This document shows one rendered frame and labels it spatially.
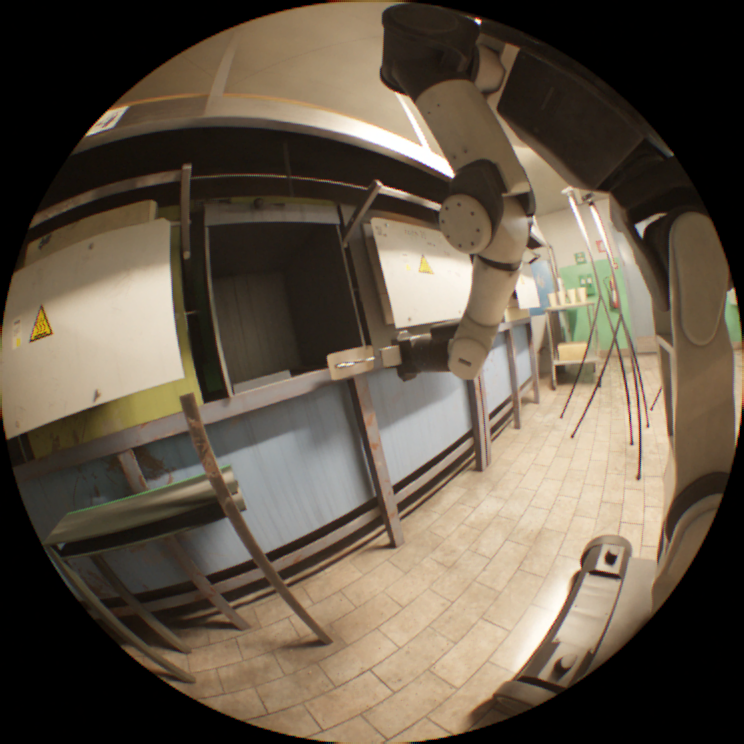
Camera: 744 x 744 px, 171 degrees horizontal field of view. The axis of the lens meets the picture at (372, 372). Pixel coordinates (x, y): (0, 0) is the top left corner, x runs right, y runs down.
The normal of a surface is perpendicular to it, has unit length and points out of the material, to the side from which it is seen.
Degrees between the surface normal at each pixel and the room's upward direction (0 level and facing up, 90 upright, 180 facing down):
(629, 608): 0
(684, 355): 90
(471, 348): 122
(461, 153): 107
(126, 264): 90
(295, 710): 0
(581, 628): 0
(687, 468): 90
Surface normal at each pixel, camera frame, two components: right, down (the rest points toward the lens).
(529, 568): -0.22, -0.97
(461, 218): -0.81, 0.52
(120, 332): 0.58, -0.03
